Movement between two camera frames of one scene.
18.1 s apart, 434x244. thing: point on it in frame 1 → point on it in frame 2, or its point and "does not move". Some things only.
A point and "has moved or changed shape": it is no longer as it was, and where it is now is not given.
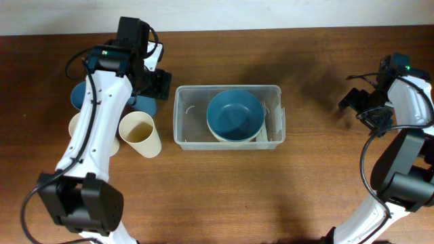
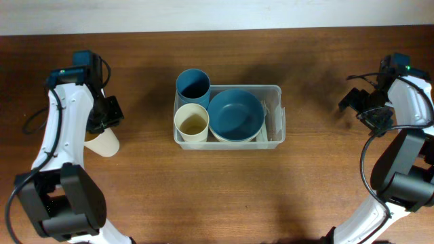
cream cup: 137,129 → 192,120
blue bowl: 234,115 does not move
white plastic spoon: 262,136 does not move
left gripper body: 155,83 → 107,112
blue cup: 77,95 has moved or changed shape
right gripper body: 371,107 does not move
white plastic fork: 263,135 does not move
